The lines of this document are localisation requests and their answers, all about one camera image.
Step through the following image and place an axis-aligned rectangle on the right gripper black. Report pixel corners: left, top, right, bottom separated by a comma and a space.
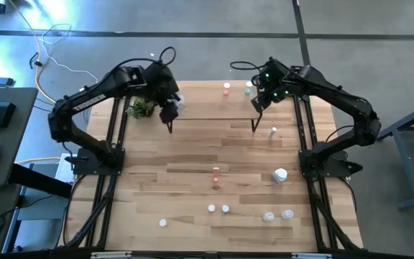
251, 57, 296, 113

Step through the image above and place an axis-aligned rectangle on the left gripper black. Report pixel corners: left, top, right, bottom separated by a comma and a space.
144, 63, 180, 124

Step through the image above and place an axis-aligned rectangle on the large white labelled bottle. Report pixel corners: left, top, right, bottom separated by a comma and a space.
271, 168, 288, 185

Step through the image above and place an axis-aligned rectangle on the wooden shelf with black legs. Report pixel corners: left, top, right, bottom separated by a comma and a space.
163, 76, 264, 135

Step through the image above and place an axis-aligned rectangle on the potted green plant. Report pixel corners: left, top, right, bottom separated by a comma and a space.
126, 96, 157, 119

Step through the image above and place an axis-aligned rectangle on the blue-grey metal table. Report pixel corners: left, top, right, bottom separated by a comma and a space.
372, 97, 414, 212

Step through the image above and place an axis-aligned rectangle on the black desk beam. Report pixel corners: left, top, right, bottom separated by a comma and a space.
8, 163, 73, 199

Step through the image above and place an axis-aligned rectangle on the grey floor box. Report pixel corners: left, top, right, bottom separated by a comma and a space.
12, 161, 75, 222

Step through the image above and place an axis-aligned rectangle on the grey desk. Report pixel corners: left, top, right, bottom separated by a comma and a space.
0, 87, 39, 190

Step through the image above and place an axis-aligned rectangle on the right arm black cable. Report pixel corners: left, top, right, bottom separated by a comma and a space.
229, 60, 267, 72

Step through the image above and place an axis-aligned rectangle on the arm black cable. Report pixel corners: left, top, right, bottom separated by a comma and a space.
229, 60, 267, 72
106, 45, 178, 78

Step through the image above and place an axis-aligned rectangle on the black metal table frame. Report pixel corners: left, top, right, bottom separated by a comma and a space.
57, 81, 364, 253

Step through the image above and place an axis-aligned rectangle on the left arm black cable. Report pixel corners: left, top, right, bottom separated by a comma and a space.
106, 45, 178, 78

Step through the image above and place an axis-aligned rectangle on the white floor cable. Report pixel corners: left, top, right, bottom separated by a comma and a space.
40, 23, 100, 87

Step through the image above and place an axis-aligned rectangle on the yellow floor cable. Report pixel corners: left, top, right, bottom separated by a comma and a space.
8, 0, 59, 108

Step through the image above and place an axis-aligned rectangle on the short black floor cable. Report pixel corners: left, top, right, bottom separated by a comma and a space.
29, 52, 45, 70

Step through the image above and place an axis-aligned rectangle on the silver frame bracket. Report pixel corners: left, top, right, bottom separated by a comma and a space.
292, 253, 333, 259
91, 251, 132, 259

